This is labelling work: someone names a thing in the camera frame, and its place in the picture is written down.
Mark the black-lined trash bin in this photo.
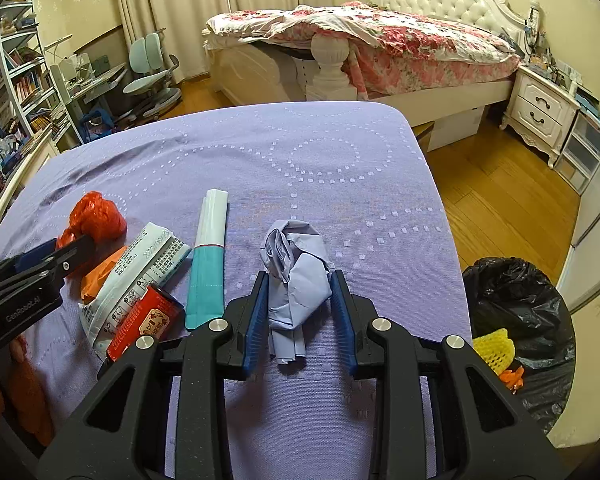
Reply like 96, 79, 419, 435
461, 256, 578, 438

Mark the white study desk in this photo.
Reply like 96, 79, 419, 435
45, 35, 131, 146

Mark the blue-grey glove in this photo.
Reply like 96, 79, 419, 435
258, 219, 332, 363

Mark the stack of books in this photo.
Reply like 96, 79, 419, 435
555, 60, 600, 133

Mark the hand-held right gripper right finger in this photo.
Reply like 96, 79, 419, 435
329, 269, 551, 480

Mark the red plastic bag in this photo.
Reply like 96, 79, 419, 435
56, 191, 129, 279

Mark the plastic drawer unit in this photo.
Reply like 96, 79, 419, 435
552, 107, 600, 196

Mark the white bookshelf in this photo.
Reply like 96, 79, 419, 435
0, 0, 81, 161

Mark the white printed packet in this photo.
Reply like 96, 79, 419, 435
77, 222, 192, 361

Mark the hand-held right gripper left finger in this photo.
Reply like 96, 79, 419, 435
37, 270, 271, 480

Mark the white teal packet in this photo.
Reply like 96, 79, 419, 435
185, 188, 229, 331

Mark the cream wardrobe door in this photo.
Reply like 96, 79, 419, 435
545, 125, 600, 451

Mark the person's left forearm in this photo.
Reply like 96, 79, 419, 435
0, 335, 56, 448

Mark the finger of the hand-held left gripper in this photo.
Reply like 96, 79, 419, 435
0, 234, 98, 301
0, 245, 61, 291

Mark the white storage box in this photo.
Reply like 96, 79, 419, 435
427, 105, 486, 153

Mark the pink floral blanket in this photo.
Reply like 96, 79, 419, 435
202, 1, 522, 98

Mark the brown cardboard box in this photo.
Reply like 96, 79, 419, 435
413, 122, 434, 151

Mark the yellow foam net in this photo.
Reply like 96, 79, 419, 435
472, 327, 517, 372

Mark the small red can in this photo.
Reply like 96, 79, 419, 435
105, 283, 183, 363

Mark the cluster of small bottles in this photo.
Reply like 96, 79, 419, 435
522, 2, 571, 73

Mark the orange plastic bag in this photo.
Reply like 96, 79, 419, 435
80, 246, 128, 305

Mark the white nightstand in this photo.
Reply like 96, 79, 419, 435
500, 65, 581, 171

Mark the blue school bag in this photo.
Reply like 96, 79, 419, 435
79, 107, 117, 145

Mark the purple dotted tablecloth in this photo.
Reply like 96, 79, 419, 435
0, 101, 473, 480

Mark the pale green office chair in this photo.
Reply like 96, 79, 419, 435
122, 32, 183, 121

